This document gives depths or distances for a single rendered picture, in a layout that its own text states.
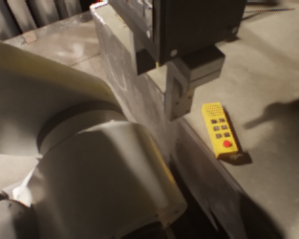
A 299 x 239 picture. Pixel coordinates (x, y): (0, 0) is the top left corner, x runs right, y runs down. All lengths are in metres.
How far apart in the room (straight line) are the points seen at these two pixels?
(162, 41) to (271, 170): 0.84
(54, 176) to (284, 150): 0.89
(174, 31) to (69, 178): 0.34
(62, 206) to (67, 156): 0.10
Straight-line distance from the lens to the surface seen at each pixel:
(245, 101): 1.20
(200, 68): 0.33
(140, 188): 0.48
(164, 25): 0.28
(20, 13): 3.10
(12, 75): 0.53
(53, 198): 0.53
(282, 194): 1.04
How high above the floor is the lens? 1.60
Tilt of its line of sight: 56 degrees down
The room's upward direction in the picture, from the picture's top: 2 degrees counter-clockwise
